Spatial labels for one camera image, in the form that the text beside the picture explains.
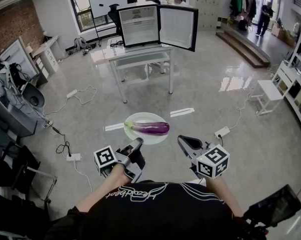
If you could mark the black floor equipment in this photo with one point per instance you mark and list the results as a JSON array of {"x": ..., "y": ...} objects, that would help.
[{"x": 85, "y": 50}]

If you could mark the person's right forearm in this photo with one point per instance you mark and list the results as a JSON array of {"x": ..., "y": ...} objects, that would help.
[{"x": 225, "y": 196}]

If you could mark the black mini fridge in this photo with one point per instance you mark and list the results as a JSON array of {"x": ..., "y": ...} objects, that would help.
[{"x": 138, "y": 31}]

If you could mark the white drawer desk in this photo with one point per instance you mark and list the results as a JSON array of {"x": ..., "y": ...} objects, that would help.
[{"x": 50, "y": 59}]

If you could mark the black framed window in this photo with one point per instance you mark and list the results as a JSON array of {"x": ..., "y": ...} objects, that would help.
[{"x": 83, "y": 19}]

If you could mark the person's left forearm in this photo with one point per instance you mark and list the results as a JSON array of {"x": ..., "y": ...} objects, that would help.
[{"x": 103, "y": 191}]

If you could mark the white shelf unit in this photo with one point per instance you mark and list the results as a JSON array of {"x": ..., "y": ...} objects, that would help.
[{"x": 288, "y": 76}]

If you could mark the black office chair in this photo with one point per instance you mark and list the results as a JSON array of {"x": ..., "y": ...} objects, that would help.
[{"x": 113, "y": 15}]

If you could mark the white power strip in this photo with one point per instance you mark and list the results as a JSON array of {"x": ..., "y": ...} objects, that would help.
[
  {"x": 71, "y": 93},
  {"x": 222, "y": 132},
  {"x": 73, "y": 157}
]

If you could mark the purple eggplant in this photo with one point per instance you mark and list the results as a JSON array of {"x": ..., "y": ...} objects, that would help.
[{"x": 150, "y": 128}]

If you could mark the black printed shirt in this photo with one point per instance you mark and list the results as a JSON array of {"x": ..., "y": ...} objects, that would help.
[{"x": 153, "y": 214}]

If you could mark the black bag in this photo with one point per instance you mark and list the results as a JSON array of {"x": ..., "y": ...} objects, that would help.
[{"x": 243, "y": 25}]

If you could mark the grey cubby cabinet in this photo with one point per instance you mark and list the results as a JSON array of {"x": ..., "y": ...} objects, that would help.
[{"x": 15, "y": 56}]

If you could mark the black coat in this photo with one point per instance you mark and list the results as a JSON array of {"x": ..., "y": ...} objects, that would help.
[{"x": 252, "y": 5}]

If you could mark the white round plate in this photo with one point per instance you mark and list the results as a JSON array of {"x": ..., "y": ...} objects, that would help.
[{"x": 143, "y": 116}]

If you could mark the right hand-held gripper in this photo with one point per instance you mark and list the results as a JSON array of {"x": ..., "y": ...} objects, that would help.
[{"x": 213, "y": 161}]

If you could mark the white metal table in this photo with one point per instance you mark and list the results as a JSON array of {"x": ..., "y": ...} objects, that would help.
[{"x": 140, "y": 52}]

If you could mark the black metal chair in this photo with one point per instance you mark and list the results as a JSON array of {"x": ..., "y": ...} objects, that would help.
[{"x": 23, "y": 169}]

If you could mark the grey backpack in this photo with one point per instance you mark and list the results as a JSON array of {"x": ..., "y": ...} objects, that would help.
[{"x": 80, "y": 43}]

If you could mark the grey locker cabinet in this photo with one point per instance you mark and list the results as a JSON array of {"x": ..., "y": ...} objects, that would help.
[{"x": 208, "y": 9}]

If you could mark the wooden platform step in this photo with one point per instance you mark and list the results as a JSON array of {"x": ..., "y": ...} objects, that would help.
[{"x": 243, "y": 47}]

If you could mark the grey fabric cover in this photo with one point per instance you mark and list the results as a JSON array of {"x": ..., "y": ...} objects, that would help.
[{"x": 5, "y": 94}]

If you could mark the white stool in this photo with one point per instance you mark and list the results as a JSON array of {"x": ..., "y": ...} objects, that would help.
[{"x": 268, "y": 90}]

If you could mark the green jacket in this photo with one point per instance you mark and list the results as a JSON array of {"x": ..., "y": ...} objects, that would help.
[{"x": 237, "y": 2}]

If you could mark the black screen device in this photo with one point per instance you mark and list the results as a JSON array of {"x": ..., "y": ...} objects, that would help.
[{"x": 275, "y": 206}]

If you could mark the cardboard box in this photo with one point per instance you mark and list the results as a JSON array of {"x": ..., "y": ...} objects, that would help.
[{"x": 278, "y": 31}]

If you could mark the yellow caution sign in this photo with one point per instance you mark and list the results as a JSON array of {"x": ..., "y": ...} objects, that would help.
[{"x": 230, "y": 20}]

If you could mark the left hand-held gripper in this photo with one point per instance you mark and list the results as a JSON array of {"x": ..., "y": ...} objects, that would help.
[{"x": 106, "y": 157}]

